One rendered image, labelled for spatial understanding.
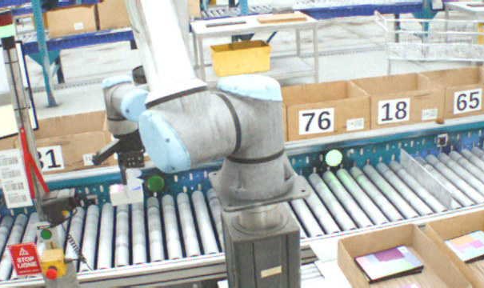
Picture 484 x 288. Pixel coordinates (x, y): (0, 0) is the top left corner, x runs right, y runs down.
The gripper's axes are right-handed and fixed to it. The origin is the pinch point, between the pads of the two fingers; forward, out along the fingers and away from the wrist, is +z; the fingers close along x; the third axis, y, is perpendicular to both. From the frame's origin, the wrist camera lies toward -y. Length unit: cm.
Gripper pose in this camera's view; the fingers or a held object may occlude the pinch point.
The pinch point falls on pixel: (126, 190)
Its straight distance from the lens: 175.5
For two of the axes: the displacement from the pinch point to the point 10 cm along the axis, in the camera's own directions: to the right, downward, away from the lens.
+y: 9.8, -1.3, 1.4
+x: -1.8, -3.6, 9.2
